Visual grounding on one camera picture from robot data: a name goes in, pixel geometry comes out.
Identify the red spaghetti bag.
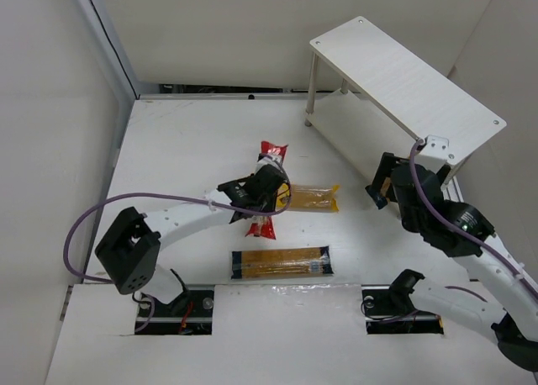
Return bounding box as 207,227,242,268
245,140,287,240

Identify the dark blue spaghetti bag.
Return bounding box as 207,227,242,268
365,178,398,210

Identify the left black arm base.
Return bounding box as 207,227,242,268
132,267,215,336

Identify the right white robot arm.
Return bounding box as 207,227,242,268
361,152,537,372

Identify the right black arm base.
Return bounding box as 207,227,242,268
360,269,444,335

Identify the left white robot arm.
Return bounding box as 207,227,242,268
95,164,289,305

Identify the white two-tier shelf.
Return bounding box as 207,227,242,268
305,17,506,183

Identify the yellow spaghetti bag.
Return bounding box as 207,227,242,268
276,184,340,213

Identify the blue spaghetti bag front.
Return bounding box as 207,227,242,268
230,246,334,280

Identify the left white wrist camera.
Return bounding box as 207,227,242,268
255,154,282,177

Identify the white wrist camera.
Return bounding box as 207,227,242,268
415,135,450,169
255,154,282,177

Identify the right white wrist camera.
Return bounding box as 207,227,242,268
415,135,450,169

